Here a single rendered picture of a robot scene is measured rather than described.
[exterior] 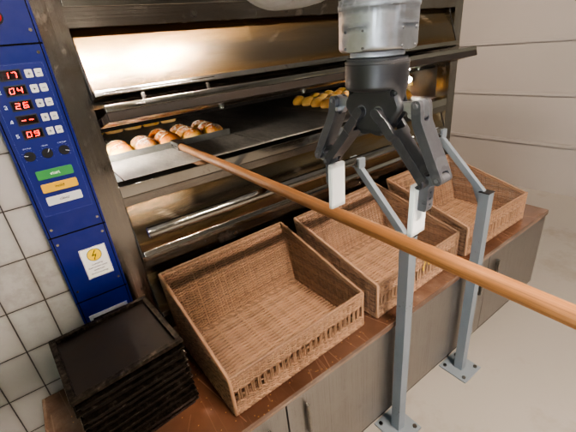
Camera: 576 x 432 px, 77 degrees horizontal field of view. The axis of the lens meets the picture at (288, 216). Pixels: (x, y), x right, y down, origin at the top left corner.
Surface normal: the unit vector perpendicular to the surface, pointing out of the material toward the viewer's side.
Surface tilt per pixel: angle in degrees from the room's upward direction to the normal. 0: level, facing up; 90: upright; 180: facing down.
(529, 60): 90
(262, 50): 70
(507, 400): 0
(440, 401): 0
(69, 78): 90
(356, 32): 89
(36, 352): 90
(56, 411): 0
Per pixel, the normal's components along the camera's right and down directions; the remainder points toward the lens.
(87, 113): 0.59, 0.29
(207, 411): -0.09, -0.90
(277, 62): 0.52, -0.03
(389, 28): 0.03, 0.42
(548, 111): -0.76, 0.34
